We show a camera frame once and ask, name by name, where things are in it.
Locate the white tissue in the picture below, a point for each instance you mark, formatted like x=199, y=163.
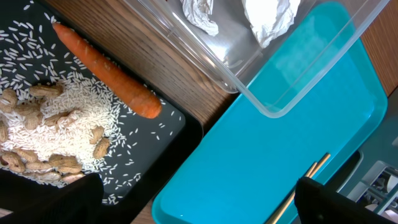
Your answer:
x=198, y=13
x=270, y=19

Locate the black plastic tray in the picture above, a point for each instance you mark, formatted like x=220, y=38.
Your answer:
x=109, y=139

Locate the left wooden chopstick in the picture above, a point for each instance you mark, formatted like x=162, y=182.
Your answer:
x=280, y=211

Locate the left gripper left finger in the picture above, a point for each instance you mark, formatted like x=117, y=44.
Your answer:
x=78, y=202

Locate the clear plastic bin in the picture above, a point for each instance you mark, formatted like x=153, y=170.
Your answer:
x=276, y=78

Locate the teal plastic tray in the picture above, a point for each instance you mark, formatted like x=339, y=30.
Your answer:
x=248, y=164

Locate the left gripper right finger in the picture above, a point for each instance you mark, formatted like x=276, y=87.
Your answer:
x=317, y=204

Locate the grey dish rack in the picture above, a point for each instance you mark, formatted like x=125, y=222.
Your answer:
x=373, y=182

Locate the orange carrot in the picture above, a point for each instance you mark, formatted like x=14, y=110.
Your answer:
x=134, y=94

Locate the food scraps and rice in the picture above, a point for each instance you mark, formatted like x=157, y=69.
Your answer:
x=60, y=169

